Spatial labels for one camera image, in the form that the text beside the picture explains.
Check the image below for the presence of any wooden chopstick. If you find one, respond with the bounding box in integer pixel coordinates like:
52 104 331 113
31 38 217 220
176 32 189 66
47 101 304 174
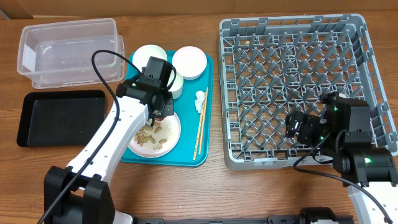
198 88 208 156
192 87 208 161

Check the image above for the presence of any white bowl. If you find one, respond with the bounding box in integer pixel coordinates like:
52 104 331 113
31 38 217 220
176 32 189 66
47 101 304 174
132 44 167 71

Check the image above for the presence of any wooden chopstick left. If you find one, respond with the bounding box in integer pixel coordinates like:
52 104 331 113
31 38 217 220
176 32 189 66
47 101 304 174
192 87 208 161

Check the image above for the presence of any wooden chopstick right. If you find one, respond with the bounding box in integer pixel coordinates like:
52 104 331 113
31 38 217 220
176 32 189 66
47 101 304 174
198 88 208 156

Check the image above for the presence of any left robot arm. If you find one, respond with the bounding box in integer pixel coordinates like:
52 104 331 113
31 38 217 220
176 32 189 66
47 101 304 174
39 74 174 223

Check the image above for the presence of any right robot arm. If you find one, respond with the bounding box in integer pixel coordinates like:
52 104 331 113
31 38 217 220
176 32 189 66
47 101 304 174
285 91 397 223

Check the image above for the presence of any white plate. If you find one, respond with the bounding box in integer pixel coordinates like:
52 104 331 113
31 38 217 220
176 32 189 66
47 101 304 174
129 113 182 158

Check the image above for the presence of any clear plastic bin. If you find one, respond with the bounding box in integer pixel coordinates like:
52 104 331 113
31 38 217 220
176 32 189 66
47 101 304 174
17 18 125 89

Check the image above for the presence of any white cup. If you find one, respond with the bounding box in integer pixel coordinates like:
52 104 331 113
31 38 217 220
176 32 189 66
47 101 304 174
169 73 184 100

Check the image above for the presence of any grey dishwasher rack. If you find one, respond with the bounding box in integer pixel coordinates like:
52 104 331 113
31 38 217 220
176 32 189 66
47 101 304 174
218 14 397 170

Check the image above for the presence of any black plastic tray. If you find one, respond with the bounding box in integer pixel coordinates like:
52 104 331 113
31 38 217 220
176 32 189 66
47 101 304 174
16 90 106 147

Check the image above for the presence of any white tissue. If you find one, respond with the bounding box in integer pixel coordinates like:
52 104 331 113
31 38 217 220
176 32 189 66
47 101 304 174
195 90 206 114

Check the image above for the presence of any peanut pile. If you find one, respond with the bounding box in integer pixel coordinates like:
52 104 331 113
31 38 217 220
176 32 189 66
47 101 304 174
133 120 170 151

